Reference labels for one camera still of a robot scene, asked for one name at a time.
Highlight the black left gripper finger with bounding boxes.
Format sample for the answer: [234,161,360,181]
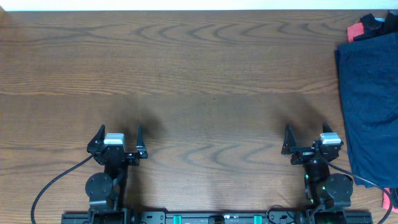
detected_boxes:
[136,125,148,159]
[86,124,105,153]

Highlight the navy blue shorts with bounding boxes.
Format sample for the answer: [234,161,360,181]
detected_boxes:
[335,33,397,188]

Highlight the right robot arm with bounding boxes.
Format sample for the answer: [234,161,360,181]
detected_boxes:
[281,123,353,223]

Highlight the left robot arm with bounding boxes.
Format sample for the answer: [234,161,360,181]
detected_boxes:
[85,125,148,224]

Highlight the red cloth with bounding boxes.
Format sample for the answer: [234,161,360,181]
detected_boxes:
[346,22,364,43]

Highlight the black cloth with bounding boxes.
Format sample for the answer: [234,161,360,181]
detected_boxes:
[353,11,397,41]

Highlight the black aluminium mounting rail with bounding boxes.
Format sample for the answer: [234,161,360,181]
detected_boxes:
[61,210,373,224]

